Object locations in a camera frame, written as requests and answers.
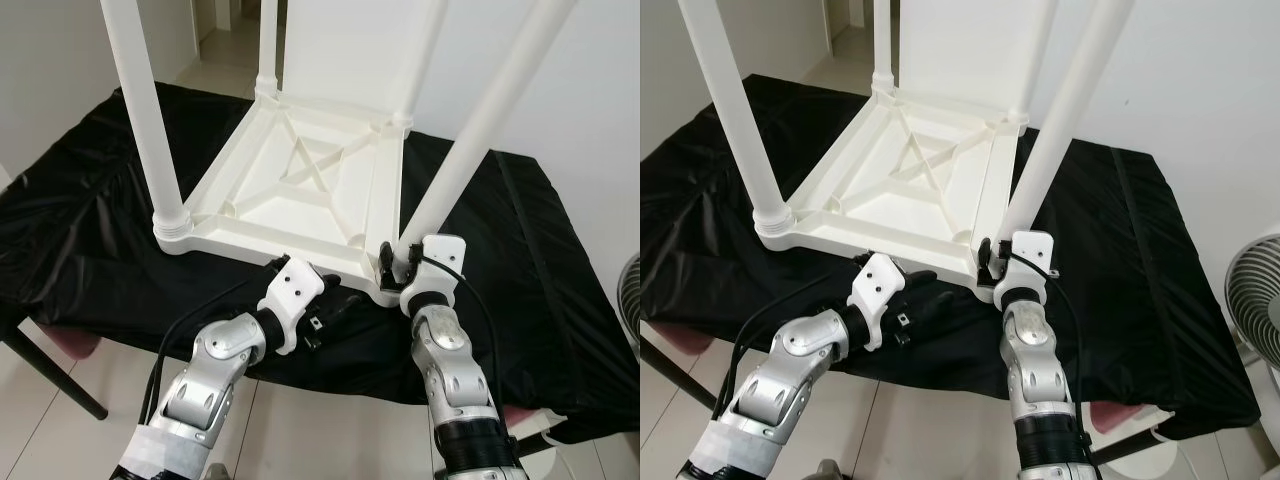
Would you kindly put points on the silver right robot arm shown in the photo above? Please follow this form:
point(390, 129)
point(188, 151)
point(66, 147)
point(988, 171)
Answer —
point(445, 350)
point(1030, 345)

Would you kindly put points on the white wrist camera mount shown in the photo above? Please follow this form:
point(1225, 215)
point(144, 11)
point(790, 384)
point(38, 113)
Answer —
point(1032, 247)
point(445, 250)
point(880, 280)
point(295, 283)

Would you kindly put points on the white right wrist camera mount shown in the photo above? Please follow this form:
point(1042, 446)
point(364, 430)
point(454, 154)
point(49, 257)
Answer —
point(445, 250)
point(1032, 247)

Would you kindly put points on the white plastic table leg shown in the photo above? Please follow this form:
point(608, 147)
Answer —
point(480, 120)
point(1070, 110)
point(735, 110)
point(268, 45)
point(1035, 60)
point(882, 40)
point(145, 120)
point(425, 60)

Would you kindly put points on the grey robot left foot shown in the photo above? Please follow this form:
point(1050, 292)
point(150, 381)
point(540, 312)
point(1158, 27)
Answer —
point(829, 470)
point(217, 472)

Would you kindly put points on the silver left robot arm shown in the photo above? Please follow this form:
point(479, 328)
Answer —
point(805, 345)
point(220, 345)

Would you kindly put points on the pink plastic object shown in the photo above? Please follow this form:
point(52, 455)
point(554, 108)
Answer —
point(518, 417)
point(1110, 416)

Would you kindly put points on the white round plastic object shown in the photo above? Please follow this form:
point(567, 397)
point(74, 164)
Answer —
point(550, 422)
point(1155, 420)

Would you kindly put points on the red plastic stool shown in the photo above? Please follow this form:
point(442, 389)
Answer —
point(680, 340)
point(72, 343)

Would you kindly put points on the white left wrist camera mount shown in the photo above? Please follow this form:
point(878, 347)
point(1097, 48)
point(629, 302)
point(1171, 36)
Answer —
point(880, 280)
point(295, 283)

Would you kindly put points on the black tablecloth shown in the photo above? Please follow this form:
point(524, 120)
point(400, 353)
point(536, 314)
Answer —
point(540, 300)
point(1140, 300)

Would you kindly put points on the white plastic table top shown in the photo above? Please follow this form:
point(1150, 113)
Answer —
point(860, 235)
point(250, 240)

